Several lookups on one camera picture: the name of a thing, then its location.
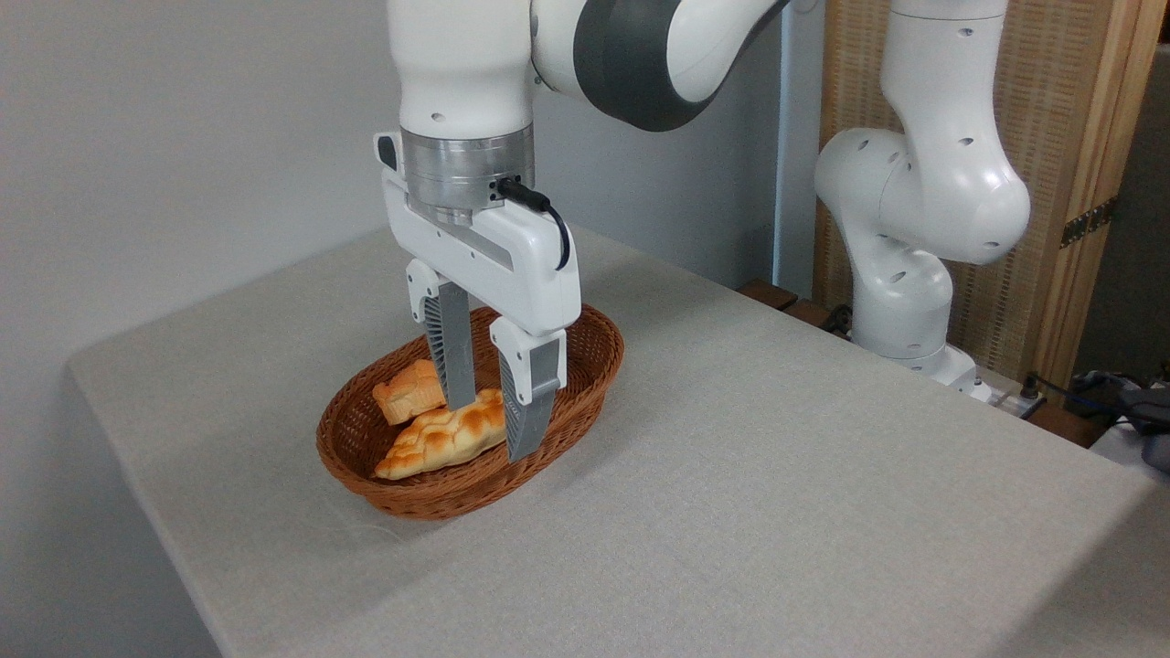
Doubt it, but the dark metal screen hinge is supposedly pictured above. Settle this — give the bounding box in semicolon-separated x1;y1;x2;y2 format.
1059;196;1119;250

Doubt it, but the white power strip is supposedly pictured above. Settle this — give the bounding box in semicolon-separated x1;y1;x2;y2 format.
974;377;1048;419

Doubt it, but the braided toy bread loaf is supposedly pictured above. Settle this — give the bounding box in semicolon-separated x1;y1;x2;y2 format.
373;387;507;482

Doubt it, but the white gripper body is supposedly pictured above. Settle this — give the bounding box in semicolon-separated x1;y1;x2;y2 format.
374;132;582;336

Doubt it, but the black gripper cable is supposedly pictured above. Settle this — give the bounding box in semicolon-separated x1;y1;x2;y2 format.
495;177;573;273

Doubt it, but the brown wicker oval basket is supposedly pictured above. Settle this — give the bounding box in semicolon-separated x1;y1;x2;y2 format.
315;303;626;522

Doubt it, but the grey cloth bag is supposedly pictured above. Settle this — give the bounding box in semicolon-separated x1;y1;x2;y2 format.
1117;387;1170;473

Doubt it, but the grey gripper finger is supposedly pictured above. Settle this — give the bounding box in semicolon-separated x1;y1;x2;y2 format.
489;315;569;464
405;259;479;411

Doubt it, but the small square toy bread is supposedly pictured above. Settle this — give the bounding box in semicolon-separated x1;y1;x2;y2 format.
371;358;448;428

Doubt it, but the black cable bundle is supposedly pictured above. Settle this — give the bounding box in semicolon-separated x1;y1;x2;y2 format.
1017;364;1170;432

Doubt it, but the wooden woven folding screen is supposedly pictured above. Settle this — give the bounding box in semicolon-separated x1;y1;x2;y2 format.
813;0;1170;396

